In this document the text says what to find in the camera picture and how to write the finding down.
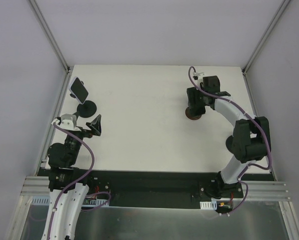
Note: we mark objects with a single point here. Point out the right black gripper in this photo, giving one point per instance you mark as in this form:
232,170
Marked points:
195,105

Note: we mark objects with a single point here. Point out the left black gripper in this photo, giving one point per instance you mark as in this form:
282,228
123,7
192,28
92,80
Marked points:
88,130

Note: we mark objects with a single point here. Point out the brown-base black phone stand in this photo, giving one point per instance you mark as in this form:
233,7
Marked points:
190,116

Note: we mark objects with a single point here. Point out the black round-base phone stand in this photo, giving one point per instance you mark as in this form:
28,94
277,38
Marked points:
86,110

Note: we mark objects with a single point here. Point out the lavender case smartphone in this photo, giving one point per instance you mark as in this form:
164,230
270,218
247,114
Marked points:
78,90

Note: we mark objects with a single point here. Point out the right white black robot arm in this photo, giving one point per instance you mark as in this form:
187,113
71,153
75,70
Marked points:
250,139

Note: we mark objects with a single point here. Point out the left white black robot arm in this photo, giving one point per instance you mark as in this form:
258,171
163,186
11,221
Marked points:
68,187

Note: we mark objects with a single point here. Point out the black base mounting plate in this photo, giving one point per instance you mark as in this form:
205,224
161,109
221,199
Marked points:
165,190

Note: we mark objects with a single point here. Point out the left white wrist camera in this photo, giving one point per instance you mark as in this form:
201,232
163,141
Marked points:
66,122

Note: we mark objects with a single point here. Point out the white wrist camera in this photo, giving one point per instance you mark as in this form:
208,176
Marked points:
198,78
66,122

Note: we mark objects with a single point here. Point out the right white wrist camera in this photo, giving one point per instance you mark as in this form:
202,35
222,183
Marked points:
198,78

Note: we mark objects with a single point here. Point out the front aluminium frame rail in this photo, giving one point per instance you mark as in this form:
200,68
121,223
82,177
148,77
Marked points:
275,191

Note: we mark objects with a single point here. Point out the left white cable duct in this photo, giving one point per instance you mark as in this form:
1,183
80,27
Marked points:
87,202

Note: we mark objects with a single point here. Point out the white cable duct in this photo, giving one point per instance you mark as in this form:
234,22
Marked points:
87,202
208,205

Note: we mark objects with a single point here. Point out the right white cable duct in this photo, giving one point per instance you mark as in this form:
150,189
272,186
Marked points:
208,205

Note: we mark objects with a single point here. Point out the left aluminium frame post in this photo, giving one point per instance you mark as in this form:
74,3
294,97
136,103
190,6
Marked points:
48,34

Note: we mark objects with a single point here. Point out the aluminium frame post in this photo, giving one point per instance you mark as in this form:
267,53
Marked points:
48,34
266,34

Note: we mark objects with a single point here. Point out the right aluminium frame post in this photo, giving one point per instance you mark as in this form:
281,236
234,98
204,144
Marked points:
266,34

